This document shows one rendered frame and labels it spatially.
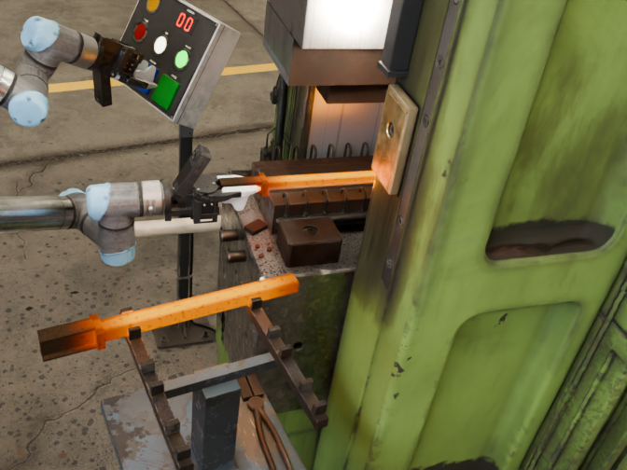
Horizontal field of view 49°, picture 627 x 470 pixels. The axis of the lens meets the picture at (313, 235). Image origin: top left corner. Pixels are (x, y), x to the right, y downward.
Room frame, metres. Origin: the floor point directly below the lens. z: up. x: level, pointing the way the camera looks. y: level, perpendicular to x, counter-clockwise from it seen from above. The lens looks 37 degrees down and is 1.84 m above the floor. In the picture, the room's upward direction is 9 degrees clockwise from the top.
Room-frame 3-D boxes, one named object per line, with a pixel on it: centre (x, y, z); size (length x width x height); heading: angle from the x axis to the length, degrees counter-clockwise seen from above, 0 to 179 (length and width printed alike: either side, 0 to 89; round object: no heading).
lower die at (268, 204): (1.40, -0.06, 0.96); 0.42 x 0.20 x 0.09; 113
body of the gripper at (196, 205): (1.23, 0.28, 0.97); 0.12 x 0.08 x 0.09; 113
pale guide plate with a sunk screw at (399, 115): (1.08, -0.11, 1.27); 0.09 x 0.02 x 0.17; 23
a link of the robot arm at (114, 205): (1.17, 0.42, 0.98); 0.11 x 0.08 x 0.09; 113
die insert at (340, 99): (1.40, -0.11, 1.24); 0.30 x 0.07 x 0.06; 113
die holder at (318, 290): (1.36, -0.09, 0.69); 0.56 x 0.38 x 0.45; 113
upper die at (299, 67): (1.40, -0.06, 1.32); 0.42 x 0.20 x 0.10; 113
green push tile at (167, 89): (1.64, 0.44, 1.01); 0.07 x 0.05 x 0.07; 48
